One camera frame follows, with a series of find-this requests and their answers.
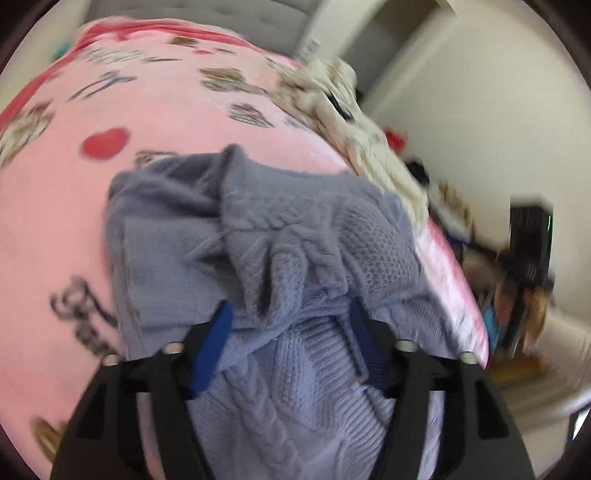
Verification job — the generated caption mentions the blue knitted hooded cardigan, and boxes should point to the blue knitted hooded cardigan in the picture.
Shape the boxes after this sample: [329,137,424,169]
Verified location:
[106,145,459,479]

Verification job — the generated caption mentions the red paper bag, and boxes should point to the red paper bag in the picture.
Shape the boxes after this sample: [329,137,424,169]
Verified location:
[385,129,408,153]

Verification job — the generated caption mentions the cream padded jacket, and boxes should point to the cream padded jacket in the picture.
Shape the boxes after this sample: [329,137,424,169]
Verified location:
[270,58,429,233]

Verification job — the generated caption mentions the grey upholstered headboard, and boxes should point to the grey upholstered headboard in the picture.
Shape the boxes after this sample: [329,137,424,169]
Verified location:
[85,0,322,55]

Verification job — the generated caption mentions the pink bear print blanket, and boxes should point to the pink bear print blanket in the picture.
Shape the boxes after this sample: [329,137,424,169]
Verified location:
[1,18,490,479]

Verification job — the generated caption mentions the teal plush toy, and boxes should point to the teal plush toy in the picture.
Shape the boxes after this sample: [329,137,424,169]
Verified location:
[52,42,71,62]

